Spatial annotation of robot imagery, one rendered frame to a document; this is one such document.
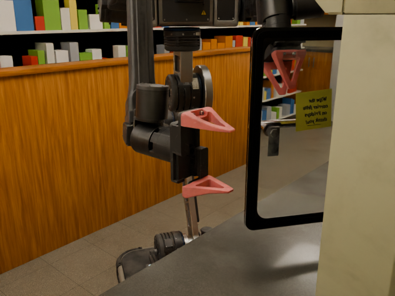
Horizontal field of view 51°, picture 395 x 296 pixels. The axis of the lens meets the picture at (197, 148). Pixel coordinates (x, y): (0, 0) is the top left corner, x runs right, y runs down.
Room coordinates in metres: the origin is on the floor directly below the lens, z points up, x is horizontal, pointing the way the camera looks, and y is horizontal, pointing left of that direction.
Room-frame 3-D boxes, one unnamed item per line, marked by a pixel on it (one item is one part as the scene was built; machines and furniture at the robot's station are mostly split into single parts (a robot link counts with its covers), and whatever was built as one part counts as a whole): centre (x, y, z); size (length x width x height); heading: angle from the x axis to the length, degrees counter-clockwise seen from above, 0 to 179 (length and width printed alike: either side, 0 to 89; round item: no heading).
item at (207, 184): (0.62, -0.02, 1.16); 0.09 x 0.07 x 0.07; 49
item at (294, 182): (0.79, -0.24, 1.19); 0.30 x 0.01 x 0.40; 104
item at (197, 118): (0.62, -0.02, 1.23); 0.09 x 0.07 x 0.07; 49
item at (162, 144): (0.67, 0.04, 1.20); 0.07 x 0.07 x 0.10; 49
